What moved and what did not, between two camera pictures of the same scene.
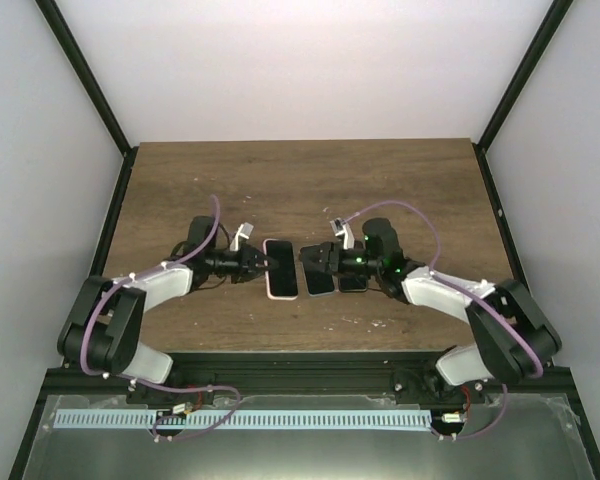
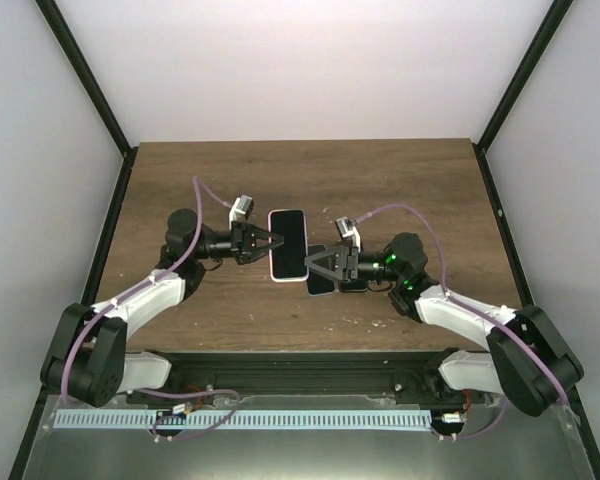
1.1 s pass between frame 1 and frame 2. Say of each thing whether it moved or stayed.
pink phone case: moved
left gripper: moved
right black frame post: stayed
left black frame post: stayed
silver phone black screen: stayed
